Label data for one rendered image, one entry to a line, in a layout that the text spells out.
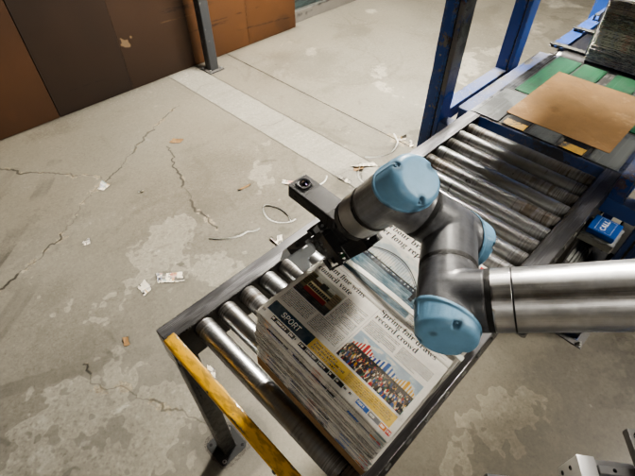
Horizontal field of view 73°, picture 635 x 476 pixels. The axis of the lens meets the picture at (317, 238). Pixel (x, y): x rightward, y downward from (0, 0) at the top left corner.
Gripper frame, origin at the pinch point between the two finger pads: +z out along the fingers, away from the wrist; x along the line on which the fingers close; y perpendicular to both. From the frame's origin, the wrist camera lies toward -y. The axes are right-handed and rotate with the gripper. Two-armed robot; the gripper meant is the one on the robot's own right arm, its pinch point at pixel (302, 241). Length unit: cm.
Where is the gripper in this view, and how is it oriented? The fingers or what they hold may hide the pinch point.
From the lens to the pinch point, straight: 84.5
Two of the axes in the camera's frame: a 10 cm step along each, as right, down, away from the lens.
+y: 5.7, 8.2, 0.0
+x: 7.1, -5.0, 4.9
